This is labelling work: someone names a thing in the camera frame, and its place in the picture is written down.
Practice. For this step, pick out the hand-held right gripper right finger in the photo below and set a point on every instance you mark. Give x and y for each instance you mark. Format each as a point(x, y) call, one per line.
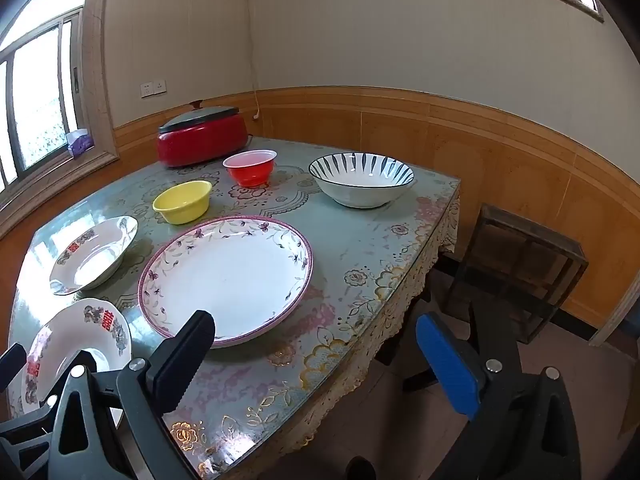
point(450, 367)

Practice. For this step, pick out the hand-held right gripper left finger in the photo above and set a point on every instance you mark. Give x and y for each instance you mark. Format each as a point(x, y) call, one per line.
point(185, 357)

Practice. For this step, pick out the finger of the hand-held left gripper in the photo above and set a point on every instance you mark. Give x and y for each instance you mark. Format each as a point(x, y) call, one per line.
point(11, 367)
point(30, 422)

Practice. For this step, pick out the white plate with red characters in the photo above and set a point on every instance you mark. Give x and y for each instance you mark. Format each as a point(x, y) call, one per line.
point(95, 265)
point(65, 330)

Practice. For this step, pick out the large pink-rimmed floral plate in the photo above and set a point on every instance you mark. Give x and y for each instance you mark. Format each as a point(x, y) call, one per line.
point(230, 280)

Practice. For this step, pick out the yellow plastic bowl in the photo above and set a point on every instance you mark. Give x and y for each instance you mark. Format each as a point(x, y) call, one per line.
point(182, 210)

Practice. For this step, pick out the red plastic bowl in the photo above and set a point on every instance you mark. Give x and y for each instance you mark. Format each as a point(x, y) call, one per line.
point(250, 175)

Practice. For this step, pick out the white bowl with blue leaves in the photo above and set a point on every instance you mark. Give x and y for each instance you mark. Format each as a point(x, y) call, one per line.
point(360, 185)

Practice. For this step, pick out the dark wooden stool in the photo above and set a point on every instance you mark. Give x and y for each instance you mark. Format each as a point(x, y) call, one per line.
point(520, 255)

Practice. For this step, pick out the red electric cooker grey lid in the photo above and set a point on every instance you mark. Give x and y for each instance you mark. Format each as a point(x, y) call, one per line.
point(200, 145)

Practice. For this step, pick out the purple tissue box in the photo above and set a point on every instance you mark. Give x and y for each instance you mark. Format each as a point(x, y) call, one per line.
point(80, 144)

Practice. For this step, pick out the white wall socket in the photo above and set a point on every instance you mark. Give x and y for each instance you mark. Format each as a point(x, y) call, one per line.
point(152, 88)

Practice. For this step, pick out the window with stone frame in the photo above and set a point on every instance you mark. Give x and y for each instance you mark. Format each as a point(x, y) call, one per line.
point(40, 85)

